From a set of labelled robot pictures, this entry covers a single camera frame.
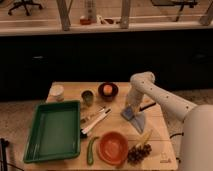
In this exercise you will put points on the black office chair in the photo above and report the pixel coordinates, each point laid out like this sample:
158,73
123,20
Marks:
24,3

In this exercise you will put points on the white cylindrical container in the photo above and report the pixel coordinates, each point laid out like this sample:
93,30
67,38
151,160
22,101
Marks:
57,92

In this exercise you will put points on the blue grey sponge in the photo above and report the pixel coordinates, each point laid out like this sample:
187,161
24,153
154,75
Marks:
136,120

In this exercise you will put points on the green chili pepper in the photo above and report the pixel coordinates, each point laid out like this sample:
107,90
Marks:
90,158

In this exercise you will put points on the orange plastic bowl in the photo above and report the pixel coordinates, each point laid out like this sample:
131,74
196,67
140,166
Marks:
112,148

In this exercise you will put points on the white handled utensil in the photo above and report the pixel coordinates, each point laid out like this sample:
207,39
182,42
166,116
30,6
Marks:
87,129

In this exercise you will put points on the green plastic tray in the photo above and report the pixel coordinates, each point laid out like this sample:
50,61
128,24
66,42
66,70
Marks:
54,133

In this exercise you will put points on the dark grape bunch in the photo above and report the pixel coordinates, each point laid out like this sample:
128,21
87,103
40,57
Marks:
138,154

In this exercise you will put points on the silver fork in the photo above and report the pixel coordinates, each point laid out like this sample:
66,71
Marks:
90,116

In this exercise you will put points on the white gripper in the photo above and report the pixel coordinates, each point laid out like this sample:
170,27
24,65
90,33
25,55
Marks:
134,99

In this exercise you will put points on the black marker pen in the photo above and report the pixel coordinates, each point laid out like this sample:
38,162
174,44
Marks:
147,106

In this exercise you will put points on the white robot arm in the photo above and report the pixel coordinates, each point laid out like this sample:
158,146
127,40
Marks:
196,150

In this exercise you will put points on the orange fruit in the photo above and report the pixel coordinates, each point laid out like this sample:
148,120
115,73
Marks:
107,89

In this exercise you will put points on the dark bowl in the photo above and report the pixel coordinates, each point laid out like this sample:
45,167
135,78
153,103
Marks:
108,97

